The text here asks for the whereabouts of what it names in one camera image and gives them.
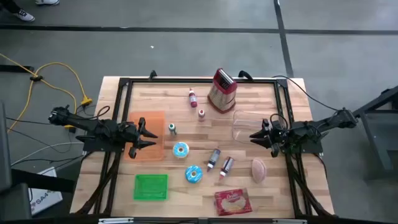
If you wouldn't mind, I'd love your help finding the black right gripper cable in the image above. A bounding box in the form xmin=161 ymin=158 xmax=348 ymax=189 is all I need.
xmin=269 ymin=113 xmax=289 ymax=130

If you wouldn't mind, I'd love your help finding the red candy colour bottle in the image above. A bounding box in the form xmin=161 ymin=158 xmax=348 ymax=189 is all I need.
xmin=188 ymin=88 xmax=198 ymax=109

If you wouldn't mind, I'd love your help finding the grey metal stand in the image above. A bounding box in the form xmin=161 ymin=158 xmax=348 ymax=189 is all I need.
xmin=353 ymin=85 xmax=398 ymax=181

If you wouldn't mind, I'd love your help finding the long black cable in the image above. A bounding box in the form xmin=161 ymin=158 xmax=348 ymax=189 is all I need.
xmin=272 ymin=75 xmax=340 ymax=112

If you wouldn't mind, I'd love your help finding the blue glazed donut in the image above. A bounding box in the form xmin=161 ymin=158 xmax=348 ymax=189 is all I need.
xmin=172 ymin=141 xmax=190 ymax=159
xmin=185 ymin=164 xmax=203 ymax=184

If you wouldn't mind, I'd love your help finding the black floor bar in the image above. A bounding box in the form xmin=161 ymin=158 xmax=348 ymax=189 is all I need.
xmin=0 ymin=64 xmax=34 ymax=73

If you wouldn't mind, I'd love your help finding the yellow cable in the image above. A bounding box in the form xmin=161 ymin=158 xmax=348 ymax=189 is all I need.
xmin=0 ymin=52 xmax=93 ymax=133

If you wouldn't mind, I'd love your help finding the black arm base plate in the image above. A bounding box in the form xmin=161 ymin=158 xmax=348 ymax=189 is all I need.
xmin=279 ymin=136 xmax=324 ymax=156
xmin=76 ymin=135 xmax=125 ymax=153

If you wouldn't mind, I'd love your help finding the white cable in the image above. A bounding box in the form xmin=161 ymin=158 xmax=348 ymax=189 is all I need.
xmin=11 ymin=141 xmax=85 ymax=166

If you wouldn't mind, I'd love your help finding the metal box grater red trim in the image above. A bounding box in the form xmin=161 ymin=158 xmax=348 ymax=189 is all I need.
xmin=207 ymin=68 xmax=238 ymax=114

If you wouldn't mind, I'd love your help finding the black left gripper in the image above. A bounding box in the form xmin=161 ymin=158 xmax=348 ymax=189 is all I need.
xmin=116 ymin=117 xmax=159 ymax=159

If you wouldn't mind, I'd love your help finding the orange translucent plastic bin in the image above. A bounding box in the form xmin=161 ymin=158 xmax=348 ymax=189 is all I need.
xmin=124 ymin=111 xmax=166 ymax=162

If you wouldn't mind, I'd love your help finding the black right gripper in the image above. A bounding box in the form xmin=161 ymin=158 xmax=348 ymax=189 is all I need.
xmin=249 ymin=118 xmax=295 ymax=158

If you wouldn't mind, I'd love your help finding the white printed box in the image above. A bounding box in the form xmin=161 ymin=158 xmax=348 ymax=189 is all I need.
xmin=29 ymin=167 xmax=63 ymax=216

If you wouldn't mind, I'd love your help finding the red popcorn packet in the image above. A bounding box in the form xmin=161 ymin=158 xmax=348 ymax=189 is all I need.
xmin=214 ymin=188 xmax=253 ymax=217

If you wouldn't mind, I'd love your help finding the clear plastic bin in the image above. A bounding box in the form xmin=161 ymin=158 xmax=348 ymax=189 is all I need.
xmin=231 ymin=108 xmax=271 ymax=146

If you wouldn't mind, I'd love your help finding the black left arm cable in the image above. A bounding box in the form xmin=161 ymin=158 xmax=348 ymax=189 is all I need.
xmin=95 ymin=105 xmax=111 ymax=121

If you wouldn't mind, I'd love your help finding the person's leg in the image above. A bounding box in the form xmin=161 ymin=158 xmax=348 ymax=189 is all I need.
xmin=0 ymin=0 xmax=21 ymax=14

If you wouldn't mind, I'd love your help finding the green plastic basket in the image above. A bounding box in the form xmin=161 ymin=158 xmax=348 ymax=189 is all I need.
xmin=133 ymin=174 xmax=169 ymax=201

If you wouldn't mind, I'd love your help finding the silver aluminium extrusion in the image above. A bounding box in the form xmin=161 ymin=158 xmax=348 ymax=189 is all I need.
xmin=98 ymin=217 xmax=135 ymax=224
xmin=272 ymin=218 xmax=308 ymax=224

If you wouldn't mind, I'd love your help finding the black aluminium table frame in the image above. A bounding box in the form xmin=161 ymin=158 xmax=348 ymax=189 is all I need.
xmin=74 ymin=77 xmax=335 ymax=218

